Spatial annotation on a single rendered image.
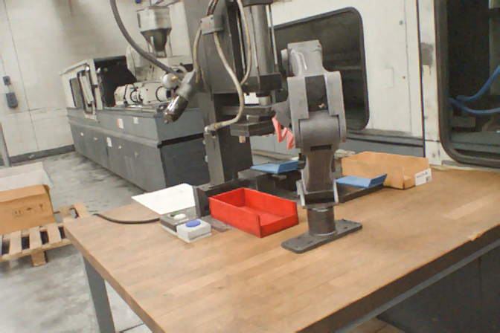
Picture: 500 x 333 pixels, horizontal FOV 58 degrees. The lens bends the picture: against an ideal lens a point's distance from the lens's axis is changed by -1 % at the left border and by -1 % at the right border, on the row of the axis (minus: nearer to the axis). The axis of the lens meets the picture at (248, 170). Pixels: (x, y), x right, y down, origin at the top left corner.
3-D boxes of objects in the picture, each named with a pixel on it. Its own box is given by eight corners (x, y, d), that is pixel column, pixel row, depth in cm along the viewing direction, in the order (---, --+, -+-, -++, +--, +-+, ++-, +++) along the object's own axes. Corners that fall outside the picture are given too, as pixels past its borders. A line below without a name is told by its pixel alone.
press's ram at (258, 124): (251, 146, 134) (238, 42, 127) (209, 141, 155) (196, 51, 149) (299, 135, 143) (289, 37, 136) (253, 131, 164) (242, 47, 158)
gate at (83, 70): (80, 119, 730) (70, 69, 713) (87, 118, 735) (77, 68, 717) (91, 121, 656) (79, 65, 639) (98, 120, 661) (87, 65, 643)
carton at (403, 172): (404, 193, 133) (402, 166, 131) (342, 181, 153) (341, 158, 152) (431, 182, 139) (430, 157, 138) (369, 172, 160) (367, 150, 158)
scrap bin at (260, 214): (260, 238, 111) (257, 215, 109) (210, 217, 131) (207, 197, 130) (299, 224, 117) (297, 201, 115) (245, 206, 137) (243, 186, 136)
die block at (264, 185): (258, 203, 139) (255, 179, 137) (241, 198, 147) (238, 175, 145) (309, 186, 149) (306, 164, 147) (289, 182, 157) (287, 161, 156)
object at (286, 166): (280, 173, 134) (280, 163, 133) (251, 167, 147) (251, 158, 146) (299, 169, 137) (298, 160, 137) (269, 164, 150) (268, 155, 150)
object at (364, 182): (372, 189, 131) (371, 178, 131) (333, 181, 144) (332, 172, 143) (388, 183, 135) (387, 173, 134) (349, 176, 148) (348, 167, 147)
